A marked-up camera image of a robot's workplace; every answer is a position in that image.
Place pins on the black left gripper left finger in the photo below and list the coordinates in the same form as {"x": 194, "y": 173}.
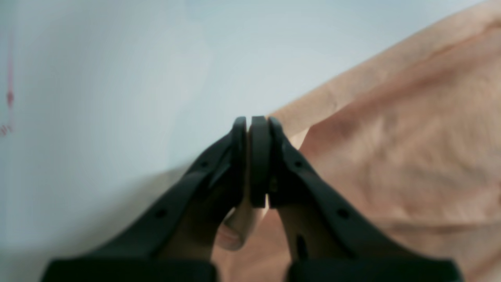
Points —
{"x": 173, "y": 240}

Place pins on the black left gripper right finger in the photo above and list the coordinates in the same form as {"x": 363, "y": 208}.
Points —
{"x": 328, "y": 239}

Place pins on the peach t-shirt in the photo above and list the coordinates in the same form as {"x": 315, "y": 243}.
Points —
{"x": 411, "y": 137}

